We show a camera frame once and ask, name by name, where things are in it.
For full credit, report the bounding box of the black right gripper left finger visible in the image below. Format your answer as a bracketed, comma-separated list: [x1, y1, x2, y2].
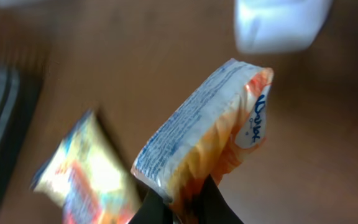
[129, 189, 173, 224]

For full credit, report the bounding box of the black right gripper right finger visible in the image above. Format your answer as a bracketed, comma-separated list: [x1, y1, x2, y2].
[194, 175, 243, 224]

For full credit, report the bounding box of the yellow snack bag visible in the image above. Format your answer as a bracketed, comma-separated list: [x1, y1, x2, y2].
[30, 110, 141, 224]

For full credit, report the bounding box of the orange Kleenex tissue pack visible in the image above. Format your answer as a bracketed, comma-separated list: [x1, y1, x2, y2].
[131, 59, 274, 223]

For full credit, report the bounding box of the dark grey plastic basket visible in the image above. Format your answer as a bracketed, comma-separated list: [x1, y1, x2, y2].
[0, 65, 43, 206]

